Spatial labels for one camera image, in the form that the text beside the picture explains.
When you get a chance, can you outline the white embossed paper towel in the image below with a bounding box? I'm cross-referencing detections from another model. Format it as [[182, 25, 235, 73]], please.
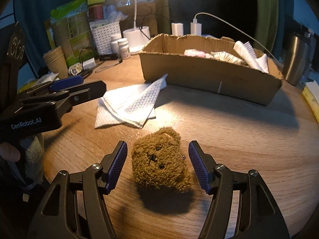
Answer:
[[95, 74, 167, 129]]

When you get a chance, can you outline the brown teddy bear plush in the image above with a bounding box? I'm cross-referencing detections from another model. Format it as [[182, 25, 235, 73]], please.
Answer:
[[131, 127, 192, 193]]

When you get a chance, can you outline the white cloth bag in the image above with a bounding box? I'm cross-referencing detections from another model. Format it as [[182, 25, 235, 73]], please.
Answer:
[[211, 51, 246, 65]]

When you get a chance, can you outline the pink fluffy plush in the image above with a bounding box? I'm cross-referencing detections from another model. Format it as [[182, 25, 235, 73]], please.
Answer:
[[184, 49, 206, 58]]

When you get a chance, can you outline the person's left hand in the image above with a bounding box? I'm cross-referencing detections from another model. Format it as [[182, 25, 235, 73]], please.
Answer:
[[0, 142, 21, 162]]

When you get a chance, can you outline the stack of paper cups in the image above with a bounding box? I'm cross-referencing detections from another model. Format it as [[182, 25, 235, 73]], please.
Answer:
[[43, 46, 68, 79]]

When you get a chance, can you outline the white pill bottle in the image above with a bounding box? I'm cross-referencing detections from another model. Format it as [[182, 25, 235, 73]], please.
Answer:
[[118, 38, 131, 60], [111, 33, 122, 54]]

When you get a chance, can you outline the white plastic basket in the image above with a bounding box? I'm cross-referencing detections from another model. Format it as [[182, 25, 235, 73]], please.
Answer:
[[91, 22, 122, 55]]

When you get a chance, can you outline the green paper cup package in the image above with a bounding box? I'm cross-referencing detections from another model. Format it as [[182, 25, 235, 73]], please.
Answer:
[[50, 0, 95, 67]]

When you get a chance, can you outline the white desk lamp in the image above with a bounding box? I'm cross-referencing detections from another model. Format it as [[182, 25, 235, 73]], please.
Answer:
[[123, 0, 151, 55]]

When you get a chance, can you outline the red thread spool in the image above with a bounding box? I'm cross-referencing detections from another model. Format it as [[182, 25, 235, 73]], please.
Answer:
[[88, 4, 104, 22]]

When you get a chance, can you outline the brown cardboard box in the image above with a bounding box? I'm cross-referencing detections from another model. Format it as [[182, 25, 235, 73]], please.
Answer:
[[139, 34, 283, 105]]

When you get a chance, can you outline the brown paper bag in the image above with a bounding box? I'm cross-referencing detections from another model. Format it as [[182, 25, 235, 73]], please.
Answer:
[[116, 3, 158, 37]]

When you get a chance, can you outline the yellow tissue pack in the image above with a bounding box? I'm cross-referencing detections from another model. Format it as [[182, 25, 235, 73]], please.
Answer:
[[302, 81, 319, 123]]

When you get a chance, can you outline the stainless steel tumbler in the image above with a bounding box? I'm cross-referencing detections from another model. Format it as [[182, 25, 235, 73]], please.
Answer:
[[282, 33, 311, 86]]

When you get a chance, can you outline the white charger with black cable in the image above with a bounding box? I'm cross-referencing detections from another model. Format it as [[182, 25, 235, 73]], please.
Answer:
[[171, 23, 184, 36]]

